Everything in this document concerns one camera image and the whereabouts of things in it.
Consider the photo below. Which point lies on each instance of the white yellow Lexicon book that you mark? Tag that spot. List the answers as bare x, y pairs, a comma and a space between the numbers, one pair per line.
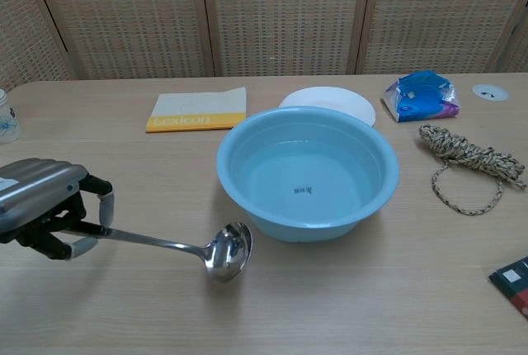
198, 109

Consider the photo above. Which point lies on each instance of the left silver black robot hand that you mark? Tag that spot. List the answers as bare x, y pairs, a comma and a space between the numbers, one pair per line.
37, 194

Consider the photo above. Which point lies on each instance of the woven wooden screen panel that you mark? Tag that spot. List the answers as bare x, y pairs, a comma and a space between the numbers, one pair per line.
437, 16
128, 16
284, 16
24, 29
517, 41

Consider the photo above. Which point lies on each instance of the blue tissue pack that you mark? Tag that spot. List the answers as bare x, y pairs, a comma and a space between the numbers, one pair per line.
420, 97

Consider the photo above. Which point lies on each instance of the white paper cup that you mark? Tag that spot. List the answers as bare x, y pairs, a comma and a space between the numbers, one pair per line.
7, 119

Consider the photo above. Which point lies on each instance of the white round plate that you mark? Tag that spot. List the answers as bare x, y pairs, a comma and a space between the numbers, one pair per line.
330, 97

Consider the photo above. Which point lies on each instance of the light blue bowl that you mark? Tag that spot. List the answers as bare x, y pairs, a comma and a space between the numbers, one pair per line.
307, 177

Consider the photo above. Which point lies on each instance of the black red snack box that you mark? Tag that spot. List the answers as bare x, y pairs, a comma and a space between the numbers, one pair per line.
513, 285

